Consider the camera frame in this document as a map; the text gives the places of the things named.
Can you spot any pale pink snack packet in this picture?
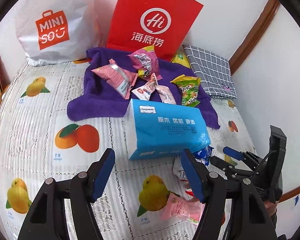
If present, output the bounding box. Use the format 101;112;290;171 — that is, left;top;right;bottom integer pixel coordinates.
161;192;207;224

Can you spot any blue tissue pack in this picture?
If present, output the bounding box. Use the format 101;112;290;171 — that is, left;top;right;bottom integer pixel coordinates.
125;98;211;161

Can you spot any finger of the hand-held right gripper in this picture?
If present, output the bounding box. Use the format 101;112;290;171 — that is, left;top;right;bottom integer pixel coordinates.
223;147;260;167
210;156;237;175

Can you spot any brown wooden door frame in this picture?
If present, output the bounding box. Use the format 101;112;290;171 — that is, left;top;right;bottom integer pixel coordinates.
228;0;281;68

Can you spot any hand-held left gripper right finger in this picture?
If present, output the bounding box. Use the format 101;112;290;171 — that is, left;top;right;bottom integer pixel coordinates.
181;149;282;240

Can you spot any purple towel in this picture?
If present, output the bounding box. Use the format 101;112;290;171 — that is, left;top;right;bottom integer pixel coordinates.
66;47;222;130

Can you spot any blue snack packet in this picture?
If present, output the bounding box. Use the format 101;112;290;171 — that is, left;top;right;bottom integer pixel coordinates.
190;145;213;166

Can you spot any white red snack packet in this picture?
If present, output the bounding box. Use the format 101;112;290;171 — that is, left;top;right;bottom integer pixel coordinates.
172;164;193;188

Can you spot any fruit print table cover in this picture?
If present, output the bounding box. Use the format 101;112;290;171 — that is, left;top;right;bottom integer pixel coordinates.
0;55;260;240

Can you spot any white pink snack packet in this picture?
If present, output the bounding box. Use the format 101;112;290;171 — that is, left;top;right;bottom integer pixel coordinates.
150;73;177;105

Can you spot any magenta yellow snack packet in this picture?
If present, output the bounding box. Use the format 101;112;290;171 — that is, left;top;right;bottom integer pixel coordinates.
127;48;158;79

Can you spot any grey checked folded cloth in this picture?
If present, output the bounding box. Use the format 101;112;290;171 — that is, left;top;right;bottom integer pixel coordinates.
182;44;238;100

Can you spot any cartoon print snack packet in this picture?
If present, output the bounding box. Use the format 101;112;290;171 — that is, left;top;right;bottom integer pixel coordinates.
132;79;158;99

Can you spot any pink striped snack packet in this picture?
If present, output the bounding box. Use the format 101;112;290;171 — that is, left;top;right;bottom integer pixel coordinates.
91;59;138;99

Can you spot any red paper bag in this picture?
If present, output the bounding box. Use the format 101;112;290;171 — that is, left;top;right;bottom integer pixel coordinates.
105;0;204;61

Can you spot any green snack packet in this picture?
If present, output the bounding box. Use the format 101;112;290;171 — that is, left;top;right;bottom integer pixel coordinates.
170;74;202;107

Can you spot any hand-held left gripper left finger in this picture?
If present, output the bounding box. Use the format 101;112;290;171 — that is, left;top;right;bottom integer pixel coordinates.
17;148;116;240

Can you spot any yellow green wipes pack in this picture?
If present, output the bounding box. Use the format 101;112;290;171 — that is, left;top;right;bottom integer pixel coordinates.
170;51;192;68

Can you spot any white plastic shopping bag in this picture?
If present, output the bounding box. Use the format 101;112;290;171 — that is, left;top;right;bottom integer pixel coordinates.
14;0;102;67

